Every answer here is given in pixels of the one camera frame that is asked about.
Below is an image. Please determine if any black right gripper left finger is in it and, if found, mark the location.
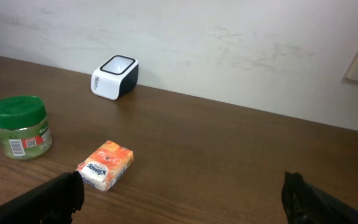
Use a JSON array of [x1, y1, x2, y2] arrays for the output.
[[0, 171, 85, 224]]

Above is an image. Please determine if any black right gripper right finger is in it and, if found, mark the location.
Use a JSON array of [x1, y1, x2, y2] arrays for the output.
[[281, 172, 358, 224]]

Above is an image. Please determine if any orange tissue pack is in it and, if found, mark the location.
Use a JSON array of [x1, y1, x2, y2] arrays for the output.
[[76, 141, 134, 192]]

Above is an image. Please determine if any green lidded jar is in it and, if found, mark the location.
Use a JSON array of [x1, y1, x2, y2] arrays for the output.
[[0, 95, 52, 160]]

